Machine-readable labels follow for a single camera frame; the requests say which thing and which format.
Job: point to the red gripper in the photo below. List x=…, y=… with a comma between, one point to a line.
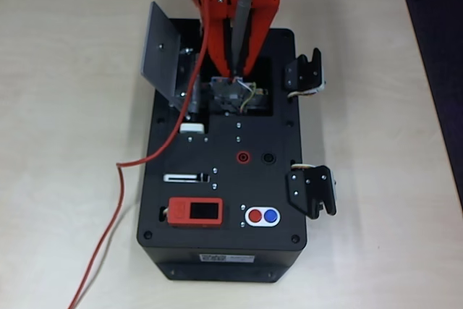
x=261, y=16

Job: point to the grey test probe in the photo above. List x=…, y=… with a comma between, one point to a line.
x=243, y=16

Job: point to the grey metal hinged lid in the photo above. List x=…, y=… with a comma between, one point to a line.
x=159, y=55

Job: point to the white sensor block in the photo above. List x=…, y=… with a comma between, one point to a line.
x=191, y=128

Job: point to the red socket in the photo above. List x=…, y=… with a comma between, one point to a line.
x=243, y=157

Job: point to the black task box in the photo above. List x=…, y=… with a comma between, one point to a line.
x=231, y=186

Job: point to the slider with black knob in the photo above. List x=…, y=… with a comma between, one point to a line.
x=181, y=177

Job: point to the red push button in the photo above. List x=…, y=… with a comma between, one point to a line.
x=256, y=216

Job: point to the blue push button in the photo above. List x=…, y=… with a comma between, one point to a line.
x=270, y=216

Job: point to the red display module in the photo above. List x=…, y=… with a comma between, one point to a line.
x=179, y=211

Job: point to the red and blue buttons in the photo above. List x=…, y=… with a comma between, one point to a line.
x=263, y=224

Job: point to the white label sticker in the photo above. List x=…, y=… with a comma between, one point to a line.
x=238, y=258

